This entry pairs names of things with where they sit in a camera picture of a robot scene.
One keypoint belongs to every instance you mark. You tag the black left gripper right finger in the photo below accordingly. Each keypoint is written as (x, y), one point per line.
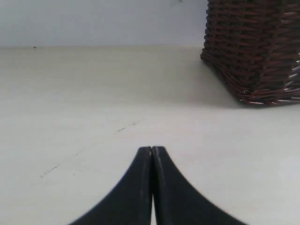
(176, 201)

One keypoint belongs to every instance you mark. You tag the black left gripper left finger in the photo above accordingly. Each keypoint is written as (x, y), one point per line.
(130, 201)

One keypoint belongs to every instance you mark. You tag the dark brown wicker basket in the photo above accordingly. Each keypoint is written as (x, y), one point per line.
(254, 45)

